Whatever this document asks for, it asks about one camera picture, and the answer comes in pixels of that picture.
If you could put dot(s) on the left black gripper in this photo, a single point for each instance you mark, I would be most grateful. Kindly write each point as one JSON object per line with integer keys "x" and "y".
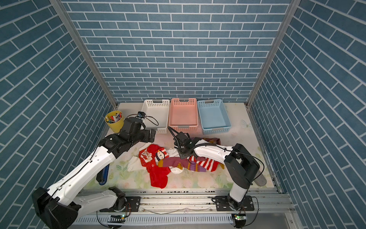
{"x": 147, "y": 138}

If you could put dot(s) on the purple striped sock front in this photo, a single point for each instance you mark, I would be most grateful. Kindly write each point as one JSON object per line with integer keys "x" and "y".
{"x": 177, "y": 162}

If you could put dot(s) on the yellow pen cup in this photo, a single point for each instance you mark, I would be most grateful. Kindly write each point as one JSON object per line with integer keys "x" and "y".
{"x": 115, "y": 121}

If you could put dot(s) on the aluminium front rail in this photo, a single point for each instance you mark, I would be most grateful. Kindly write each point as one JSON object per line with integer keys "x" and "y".
{"x": 271, "y": 210}

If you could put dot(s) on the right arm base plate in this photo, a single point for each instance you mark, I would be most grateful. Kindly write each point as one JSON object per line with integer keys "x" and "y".
{"x": 226, "y": 203}

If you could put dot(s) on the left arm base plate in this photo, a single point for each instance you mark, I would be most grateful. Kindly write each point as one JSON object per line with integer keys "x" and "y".
{"x": 130, "y": 204}

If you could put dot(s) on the red white striped sock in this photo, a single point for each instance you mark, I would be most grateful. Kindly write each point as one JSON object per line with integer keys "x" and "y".
{"x": 208, "y": 164}

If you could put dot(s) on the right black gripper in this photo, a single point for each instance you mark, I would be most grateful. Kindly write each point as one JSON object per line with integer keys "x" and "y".
{"x": 180, "y": 153}

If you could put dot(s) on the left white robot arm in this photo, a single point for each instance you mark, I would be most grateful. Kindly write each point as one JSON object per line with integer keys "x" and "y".
{"x": 58, "y": 207}

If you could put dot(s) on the white plastic basket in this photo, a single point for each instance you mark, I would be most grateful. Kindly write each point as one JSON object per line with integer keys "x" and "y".
{"x": 157, "y": 112}

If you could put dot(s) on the grey oval pad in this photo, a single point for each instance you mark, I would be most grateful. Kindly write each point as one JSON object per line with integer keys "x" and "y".
{"x": 260, "y": 181}

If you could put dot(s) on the red santa sock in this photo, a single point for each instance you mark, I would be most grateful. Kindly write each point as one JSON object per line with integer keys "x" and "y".
{"x": 158, "y": 176}

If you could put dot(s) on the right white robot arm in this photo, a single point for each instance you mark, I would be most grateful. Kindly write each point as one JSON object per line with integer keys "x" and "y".
{"x": 243, "y": 167}

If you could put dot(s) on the pink plastic basket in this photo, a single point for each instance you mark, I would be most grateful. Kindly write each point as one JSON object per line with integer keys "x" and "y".
{"x": 183, "y": 114}

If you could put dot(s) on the blue plastic basket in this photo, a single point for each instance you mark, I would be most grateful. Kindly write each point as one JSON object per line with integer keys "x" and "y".
{"x": 213, "y": 116}

